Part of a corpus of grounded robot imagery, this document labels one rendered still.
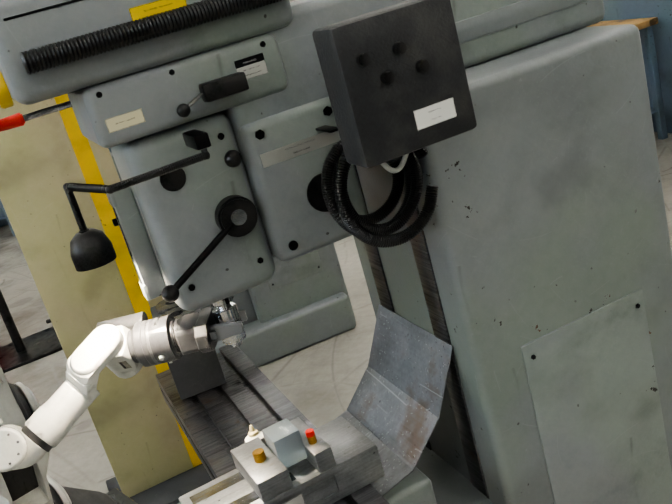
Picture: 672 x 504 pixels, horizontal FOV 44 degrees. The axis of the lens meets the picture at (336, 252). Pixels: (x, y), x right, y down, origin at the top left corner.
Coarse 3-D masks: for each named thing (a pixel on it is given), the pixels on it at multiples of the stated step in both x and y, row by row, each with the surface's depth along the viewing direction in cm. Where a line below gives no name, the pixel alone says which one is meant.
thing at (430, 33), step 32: (416, 0) 122; (448, 0) 123; (320, 32) 120; (352, 32) 118; (384, 32) 120; (416, 32) 122; (448, 32) 124; (320, 64) 124; (352, 64) 119; (384, 64) 121; (416, 64) 122; (448, 64) 125; (352, 96) 120; (384, 96) 122; (416, 96) 124; (448, 96) 126; (352, 128) 122; (384, 128) 123; (416, 128) 125; (448, 128) 127; (352, 160) 127; (384, 160) 124
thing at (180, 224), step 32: (192, 128) 139; (224, 128) 141; (128, 160) 137; (160, 160) 138; (160, 192) 139; (192, 192) 141; (224, 192) 143; (160, 224) 140; (192, 224) 142; (256, 224) 147; (160, 256) 143; (192, 256) 143; (224, 256) 145; (256, 256) 148; (192, 288) 144; (224, 288) 146
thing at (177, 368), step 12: (156, 312) 216; (168, 312) 210; (180, 312) 209; (192, 312) 207; (180, 360) 205; (192, 360) 206; (204, 360) 206; (216, 360) 207; (180, 372) 205; (192, 372) 206; (204, 372) 207; (216, 372) 208; (180, 384) 206; (192, 384) 207; (204, 384) 208; (216, 384) 209; (180, 396) 207
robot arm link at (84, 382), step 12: (108, 324) 158; (96, 336) 157; (108, 336) 156; (120, 336) 157; (84, 348) 156; (96, 348) 155; (108, 348) 155; (120, 348) 157; (72, 360) 155; (84, 360) 155; (96, 360) 154; (108, 360) 155; (72, 372) 155; (84, 372) 153; (96, 372) 154; (72, 384) 155; (84, 384) 154; (96, 384) 156; (84, 396) 155; (96, 396) 158
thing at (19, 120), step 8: (64, 104) 148; (32, 112) 147; (40, 112) 147; (48, 112) 147; (0, 120) 145; (8, 120) 145; (16, 120) 145; (24, 120) 146; (0, 128) 145; (8, 128) 145
